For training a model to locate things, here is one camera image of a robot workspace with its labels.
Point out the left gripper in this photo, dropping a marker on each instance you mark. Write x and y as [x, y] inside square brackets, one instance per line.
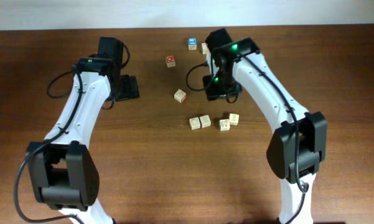
[129, 88]

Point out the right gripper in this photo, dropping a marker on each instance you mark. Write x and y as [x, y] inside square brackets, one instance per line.
[212, 95]

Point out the wooden block letter I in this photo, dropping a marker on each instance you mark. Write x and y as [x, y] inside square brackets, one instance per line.
[233, 119]

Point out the green edged picture block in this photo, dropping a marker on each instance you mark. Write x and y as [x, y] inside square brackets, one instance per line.
[224, 124]

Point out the wooden block with apple picture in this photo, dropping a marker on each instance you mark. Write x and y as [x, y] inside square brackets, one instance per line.
[194, 123]

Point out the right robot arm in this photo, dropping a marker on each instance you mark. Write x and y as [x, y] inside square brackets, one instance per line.
[298, 144]

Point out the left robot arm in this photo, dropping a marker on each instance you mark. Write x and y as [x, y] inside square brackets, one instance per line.
[62, 172]

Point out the plain wooden block letter J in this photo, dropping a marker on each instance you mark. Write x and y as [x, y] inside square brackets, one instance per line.
[204, 48]

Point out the blue top wooden block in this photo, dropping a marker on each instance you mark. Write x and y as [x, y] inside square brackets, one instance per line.
[192, 43]

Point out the red top wooden block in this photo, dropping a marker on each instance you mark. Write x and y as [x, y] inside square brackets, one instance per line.
[170, 61]

